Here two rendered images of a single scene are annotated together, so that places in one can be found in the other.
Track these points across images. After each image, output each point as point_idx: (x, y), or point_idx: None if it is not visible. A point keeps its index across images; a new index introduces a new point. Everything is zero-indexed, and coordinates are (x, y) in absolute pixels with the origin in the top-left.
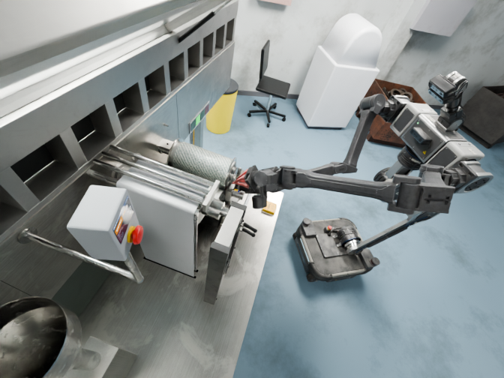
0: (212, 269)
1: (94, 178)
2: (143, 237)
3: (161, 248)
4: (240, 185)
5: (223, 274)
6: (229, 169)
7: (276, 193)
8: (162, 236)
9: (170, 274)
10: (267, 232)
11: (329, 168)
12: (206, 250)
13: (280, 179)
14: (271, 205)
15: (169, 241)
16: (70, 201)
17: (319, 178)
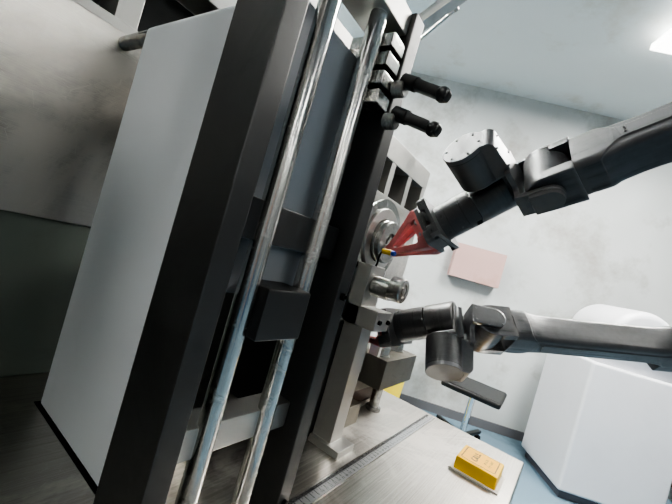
0: (229, 76)
1: (121, 63)
2: (97, 244)
3: (110, 291)
4: (397, 311)
5: (256, 332)
6: (381, 203)
7: (498, 454)
8: (143, 201)
9: (50, 470)
10: None
11: (668, 331)
12: (229, 471)
13: (520, 186)
14: (483, 458)
15: (148, 223)
16: (50, 26)
17: (654, 110)
